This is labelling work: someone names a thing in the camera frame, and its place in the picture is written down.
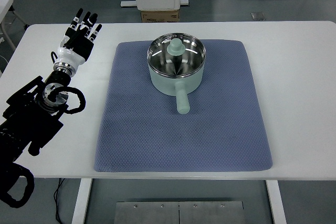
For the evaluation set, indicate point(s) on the cardboard box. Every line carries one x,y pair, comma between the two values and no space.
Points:
160,16

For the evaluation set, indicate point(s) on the glass lid green knob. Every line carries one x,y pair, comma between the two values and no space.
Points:
176,55

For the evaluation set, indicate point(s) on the white table leg right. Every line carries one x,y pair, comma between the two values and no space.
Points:
275,200

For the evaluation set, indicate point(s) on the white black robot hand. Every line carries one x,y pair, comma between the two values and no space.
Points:
77,43

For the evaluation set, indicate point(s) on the white table leg left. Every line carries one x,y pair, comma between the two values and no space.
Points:
82,201

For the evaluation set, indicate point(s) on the blue quilted mat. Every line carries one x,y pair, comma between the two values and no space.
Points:
216,128

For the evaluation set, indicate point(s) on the floor outlet cover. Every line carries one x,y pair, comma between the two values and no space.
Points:
258,16

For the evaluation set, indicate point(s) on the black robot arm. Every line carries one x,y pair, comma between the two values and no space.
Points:
31,121

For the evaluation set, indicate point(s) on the green pot with handle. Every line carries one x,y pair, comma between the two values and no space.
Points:
178,88

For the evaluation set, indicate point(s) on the white table leg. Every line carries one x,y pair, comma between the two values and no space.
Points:
82,201
275,200

